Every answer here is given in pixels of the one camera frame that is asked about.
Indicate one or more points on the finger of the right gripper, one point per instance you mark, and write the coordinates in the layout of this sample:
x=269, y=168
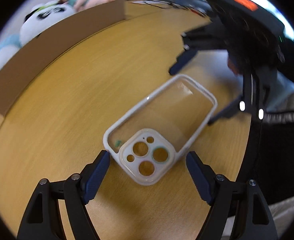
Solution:
x=228, y=112
x=207, y=37

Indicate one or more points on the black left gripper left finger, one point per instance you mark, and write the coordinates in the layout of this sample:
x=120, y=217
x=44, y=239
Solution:
x=42, y=217

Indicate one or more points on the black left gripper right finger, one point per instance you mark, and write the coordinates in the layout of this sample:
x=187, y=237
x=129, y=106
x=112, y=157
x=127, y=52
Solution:
x=253, y=219

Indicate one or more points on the clear white phone case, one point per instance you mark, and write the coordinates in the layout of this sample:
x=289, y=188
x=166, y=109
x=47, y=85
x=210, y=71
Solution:
x=155, y=133

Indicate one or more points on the brown cardboard box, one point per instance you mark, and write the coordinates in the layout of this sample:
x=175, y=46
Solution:
x=35, y=56

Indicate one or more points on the panda plush toy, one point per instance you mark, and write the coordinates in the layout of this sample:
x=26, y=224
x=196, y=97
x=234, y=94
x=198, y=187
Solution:
x=42, y=17

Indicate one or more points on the light blue plush toy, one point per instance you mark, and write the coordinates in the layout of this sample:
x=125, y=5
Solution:
x=8, y=48

